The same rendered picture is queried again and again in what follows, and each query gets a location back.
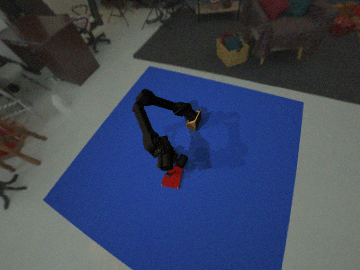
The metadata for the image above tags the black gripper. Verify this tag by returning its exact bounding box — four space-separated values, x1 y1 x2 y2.
170 147 188 168

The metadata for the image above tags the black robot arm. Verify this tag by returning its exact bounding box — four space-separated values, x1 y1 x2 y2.
132 89 198 171

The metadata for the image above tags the red circuit board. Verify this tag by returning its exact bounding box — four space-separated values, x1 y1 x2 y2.
161 162 183 189

